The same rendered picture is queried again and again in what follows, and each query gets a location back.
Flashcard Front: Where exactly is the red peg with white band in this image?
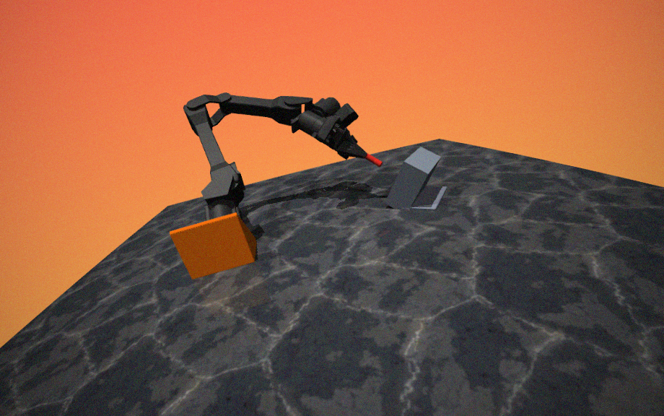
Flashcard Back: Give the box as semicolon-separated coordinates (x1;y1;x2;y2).
364;154;383;167

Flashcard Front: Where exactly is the dark grey sloped panel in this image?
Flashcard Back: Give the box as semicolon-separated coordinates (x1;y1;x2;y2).
385;147;447;211

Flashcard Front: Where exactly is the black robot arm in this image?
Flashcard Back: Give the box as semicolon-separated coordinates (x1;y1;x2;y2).
183;92;359;221

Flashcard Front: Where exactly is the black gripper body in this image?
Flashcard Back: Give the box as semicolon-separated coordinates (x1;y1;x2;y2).
310;116;344;150

